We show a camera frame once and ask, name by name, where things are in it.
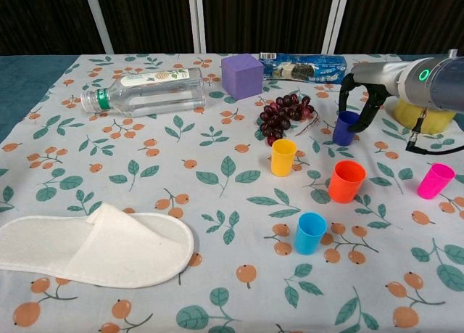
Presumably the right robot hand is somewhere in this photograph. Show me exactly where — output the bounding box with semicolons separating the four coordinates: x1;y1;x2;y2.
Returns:
339;60;407;133

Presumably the dark blue plastic cup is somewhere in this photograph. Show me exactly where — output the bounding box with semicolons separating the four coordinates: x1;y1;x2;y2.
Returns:
333;110;362;146

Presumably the pink plastic cup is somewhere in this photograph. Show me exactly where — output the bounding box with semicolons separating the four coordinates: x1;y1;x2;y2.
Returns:
416;163;457;200

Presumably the yellow plastic cup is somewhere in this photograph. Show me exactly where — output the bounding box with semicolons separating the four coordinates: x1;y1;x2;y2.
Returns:
270;139;298;177

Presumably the light blue plastic cup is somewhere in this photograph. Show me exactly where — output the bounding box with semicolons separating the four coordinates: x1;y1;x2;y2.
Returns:
294;212;328;256

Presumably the yellow packing tape roll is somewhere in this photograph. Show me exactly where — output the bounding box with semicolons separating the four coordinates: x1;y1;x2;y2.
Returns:
394;97;456;134

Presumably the blue cookie package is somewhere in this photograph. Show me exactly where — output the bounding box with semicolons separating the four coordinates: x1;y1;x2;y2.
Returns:
259;52;348;85

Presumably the dark red grape bunch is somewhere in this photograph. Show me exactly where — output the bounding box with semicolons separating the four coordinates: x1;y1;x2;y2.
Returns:
258;94;320;147

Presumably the orange plastic cup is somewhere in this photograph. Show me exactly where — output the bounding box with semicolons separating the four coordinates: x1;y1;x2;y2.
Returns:
328;160;368;205

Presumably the purple foam cube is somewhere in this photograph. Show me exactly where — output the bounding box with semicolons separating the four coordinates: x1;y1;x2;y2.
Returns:
220;53;265;101

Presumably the floral print tablecloth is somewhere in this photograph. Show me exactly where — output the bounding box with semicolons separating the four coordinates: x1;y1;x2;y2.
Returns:
0;52;464;333

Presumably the clear plastic water bottle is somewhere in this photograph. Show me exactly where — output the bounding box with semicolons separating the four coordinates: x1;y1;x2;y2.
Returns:
80;67;207;118

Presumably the white cloth slipper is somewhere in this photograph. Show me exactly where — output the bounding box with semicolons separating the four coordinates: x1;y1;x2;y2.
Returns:
0;202;195;289

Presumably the teal table cover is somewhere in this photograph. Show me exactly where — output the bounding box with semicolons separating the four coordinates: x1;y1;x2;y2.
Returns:
0;52;464;144

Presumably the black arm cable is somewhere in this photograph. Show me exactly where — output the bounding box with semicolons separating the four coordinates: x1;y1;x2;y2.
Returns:
405;107;464;156

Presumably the white partition post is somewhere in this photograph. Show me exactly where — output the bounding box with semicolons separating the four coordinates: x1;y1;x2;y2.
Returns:
320;0;355;54
81;0;114;54
186;0;208;54

